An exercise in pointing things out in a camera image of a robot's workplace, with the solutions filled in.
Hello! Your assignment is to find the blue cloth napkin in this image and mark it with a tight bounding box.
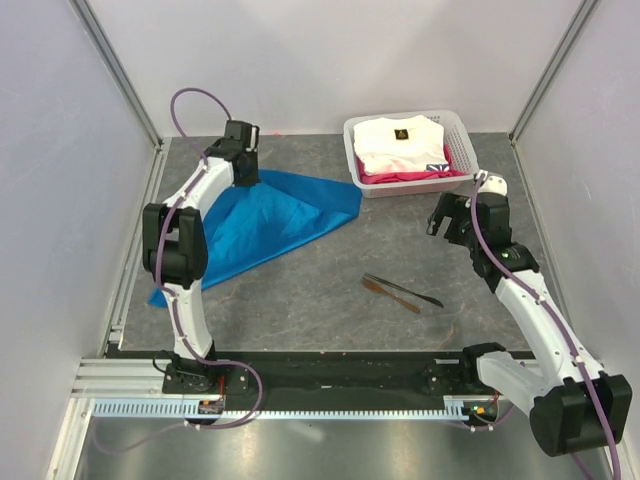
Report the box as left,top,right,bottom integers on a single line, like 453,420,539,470
147,168,363,310

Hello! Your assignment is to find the wooden fork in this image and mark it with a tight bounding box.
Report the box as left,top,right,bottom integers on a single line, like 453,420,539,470
360,278,421,314

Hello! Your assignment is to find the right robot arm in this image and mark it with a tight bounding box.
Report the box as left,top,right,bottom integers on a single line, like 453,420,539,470
427,193,633,457

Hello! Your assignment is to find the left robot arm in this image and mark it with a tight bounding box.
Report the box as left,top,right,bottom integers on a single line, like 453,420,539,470
142,120,260,394

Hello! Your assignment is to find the pink folded cloth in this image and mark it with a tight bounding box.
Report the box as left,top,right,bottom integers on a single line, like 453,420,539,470
357,145,465,185

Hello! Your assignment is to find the white plastic basket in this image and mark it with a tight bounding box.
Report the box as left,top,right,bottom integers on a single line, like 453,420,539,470
343,109,479,199

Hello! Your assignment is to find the white folded shirt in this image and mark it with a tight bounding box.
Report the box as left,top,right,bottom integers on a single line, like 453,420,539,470
353,115,450,176

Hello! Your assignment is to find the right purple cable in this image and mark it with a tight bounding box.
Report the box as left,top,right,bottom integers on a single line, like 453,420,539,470
469,172,624,480

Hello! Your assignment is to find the purple cable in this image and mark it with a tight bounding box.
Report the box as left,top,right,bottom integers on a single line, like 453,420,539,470
469,172,624,480
89,87,269,454

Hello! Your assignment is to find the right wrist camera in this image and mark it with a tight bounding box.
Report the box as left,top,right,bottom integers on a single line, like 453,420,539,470
474,170,508,197

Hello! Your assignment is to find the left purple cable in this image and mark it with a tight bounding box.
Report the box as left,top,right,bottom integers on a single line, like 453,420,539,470
89,87,269,454

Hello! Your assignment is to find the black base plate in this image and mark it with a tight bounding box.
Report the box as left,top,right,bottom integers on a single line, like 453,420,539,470
154,349,521,401

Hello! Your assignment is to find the left aluminium frame post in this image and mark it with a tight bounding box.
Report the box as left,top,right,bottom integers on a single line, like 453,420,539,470
69,0,163,150

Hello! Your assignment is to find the aluminium frame post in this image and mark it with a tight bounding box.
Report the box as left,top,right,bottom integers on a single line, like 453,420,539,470
508,0,601,146
69,0,163,150

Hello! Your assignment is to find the right aluminium frame post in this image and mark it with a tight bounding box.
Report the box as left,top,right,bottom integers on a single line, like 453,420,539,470
508,0,601,146

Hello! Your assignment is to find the slotted cable duct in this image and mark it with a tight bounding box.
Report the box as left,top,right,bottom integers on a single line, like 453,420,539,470
93,398,471,421

